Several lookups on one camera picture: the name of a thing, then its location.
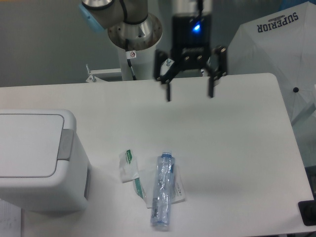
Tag crushed clear plastic bottle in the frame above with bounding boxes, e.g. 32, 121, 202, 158
150, 151, 175, 227

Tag clear plastic bag with label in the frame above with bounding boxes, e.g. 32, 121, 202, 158
133, 166, 186, 209

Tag white metal base frame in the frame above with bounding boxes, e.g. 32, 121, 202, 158
85, 58, 213, 83

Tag black device at table edge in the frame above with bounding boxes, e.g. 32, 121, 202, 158
298, 200, 316, 226

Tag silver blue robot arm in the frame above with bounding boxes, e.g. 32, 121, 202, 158
79, 0, 228, 101

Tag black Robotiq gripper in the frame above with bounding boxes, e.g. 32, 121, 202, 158
154, 0, 228, 102

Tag white push-lid trash can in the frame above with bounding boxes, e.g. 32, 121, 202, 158
0, 109, 92, 212

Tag white green wrapper packet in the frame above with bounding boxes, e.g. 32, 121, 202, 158
119, 149, 139, 183

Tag white Superior umbrella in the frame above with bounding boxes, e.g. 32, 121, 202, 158
227, 1, 316, 120

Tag black cable on pedestal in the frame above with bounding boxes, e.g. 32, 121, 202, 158
124, 39, 137, 81

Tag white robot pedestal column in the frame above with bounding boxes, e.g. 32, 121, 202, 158
117, 45, 156, 81

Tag printed paper sheet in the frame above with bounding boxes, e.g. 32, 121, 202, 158
0, 199, 22, 237

